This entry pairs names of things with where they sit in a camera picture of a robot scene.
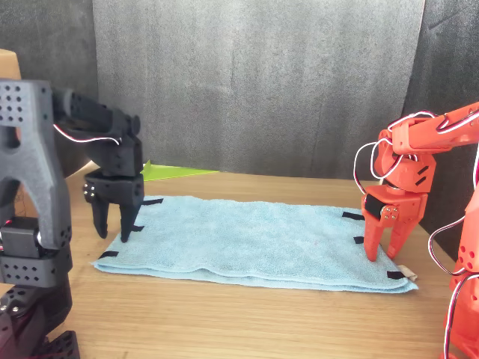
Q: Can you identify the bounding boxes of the brown cardboard box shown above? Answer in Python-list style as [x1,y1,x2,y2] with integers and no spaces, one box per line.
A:
[0,48,94,221]

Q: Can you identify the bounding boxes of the bright green plastic sheet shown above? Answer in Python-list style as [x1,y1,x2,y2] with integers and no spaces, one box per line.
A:
[141,159,220,182]

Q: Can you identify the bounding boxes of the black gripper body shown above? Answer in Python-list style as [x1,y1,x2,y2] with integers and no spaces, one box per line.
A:
[83,172,145,206]

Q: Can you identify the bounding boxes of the light blue towel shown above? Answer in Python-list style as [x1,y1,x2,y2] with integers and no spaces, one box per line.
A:
[91,194,419,295]

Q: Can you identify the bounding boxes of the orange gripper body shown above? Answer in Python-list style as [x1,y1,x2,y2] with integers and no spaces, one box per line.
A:
[361,185,429,226]

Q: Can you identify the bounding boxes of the light grey felt panel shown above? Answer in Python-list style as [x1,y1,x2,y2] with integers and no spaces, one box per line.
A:
[92,0,426,180]

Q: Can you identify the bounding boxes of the black arm servo cable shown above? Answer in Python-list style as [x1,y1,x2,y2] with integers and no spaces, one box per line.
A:
[52,123,123,146]

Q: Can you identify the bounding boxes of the orange arm base servo cable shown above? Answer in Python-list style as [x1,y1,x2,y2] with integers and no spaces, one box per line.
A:
[427,215,479,278]

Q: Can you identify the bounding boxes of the orange arm wrist servo cable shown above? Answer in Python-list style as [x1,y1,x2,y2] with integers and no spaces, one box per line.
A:
[353,110,479,196]

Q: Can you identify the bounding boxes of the dark grey felt panel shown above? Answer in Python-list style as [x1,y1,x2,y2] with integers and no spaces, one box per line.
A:
[0,0,95,177]
[402,0,479,263]

